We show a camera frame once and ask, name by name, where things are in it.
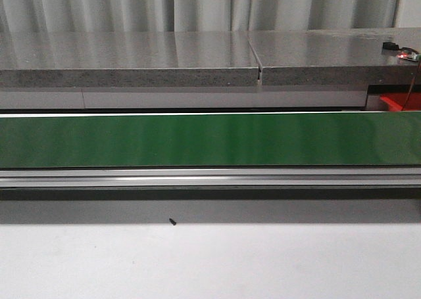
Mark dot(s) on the grey stone counter slab right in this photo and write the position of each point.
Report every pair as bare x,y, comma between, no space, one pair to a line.
333,57

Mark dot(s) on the grey stone counter slab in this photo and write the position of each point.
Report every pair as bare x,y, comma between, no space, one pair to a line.
333,57
127,59

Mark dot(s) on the red plastic tray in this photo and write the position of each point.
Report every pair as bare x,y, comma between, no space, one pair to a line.
398,101

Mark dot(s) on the small sensor circuit board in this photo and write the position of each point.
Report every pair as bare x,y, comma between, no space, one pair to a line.
403,53

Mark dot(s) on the white pleated curtain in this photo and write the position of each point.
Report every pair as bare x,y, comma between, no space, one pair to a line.
204,15

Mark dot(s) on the green conveyor belt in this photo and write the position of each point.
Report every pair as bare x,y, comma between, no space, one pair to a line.
289,139

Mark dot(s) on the aluminium conveyor frame rail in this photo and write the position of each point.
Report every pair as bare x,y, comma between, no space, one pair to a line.
224,177

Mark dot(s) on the grey stone counter slab left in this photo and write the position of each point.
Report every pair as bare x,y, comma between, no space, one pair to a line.
127,59

